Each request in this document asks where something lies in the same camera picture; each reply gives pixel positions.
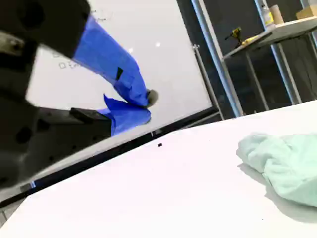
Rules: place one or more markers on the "white whiteboard with black frame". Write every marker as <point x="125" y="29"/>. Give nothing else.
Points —
<point x="161" y="49"/>

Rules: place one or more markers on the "cardboard tube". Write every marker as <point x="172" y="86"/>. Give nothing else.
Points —
<point x="277" y="14"/>

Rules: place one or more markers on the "grey metal pole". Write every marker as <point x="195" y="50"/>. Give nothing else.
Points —
<point x="218" y="57"/>

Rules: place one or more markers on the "pale green T-shirt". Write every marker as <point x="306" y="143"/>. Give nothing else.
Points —
<point x="284" y="163"/>

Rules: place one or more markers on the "grey metal shelf table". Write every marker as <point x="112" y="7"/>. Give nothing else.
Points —
<point x="280" y="32"/>

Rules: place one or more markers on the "clear plastic bottle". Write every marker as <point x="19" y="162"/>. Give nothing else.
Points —
<point x="268" y="16"/>

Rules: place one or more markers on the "yellow hand tool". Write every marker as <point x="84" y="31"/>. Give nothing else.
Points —
<point x="250" y="39"/>

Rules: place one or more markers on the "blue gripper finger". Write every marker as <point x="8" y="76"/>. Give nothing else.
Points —
<point x="128" y="116"/>
<point x="106" y="52"/>

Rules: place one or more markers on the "brown cardboard box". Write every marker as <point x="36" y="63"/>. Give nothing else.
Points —
<point x="307" y="13"/>

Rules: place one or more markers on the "yellow and black power drill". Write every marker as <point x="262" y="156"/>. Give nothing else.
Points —
<point x="235" y="36"/>

